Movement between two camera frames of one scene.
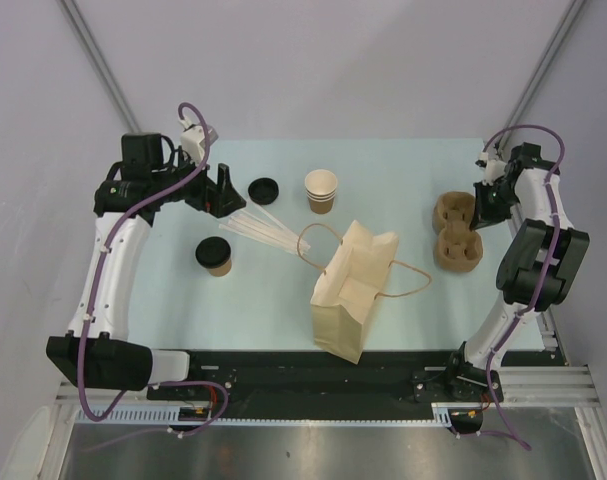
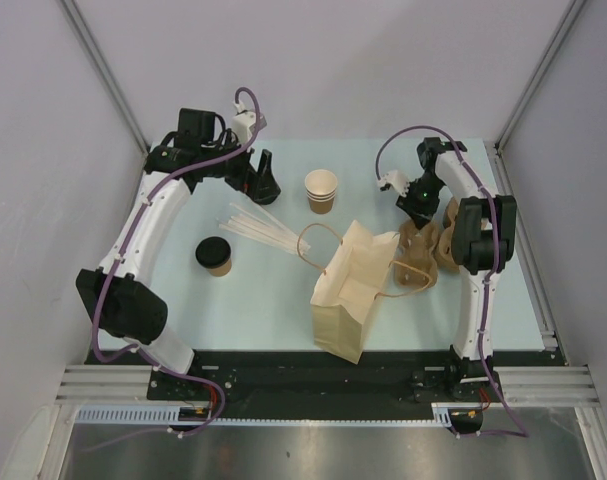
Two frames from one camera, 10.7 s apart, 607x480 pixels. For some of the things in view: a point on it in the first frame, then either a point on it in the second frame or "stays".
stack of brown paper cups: (320, 187) stays
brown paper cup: (221, 270) stays
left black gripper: (217, 199) → (257, 185)
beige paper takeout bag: (344, 296) stays
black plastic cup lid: (213, 252) stays
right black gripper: (484, 215) → (420, 214)
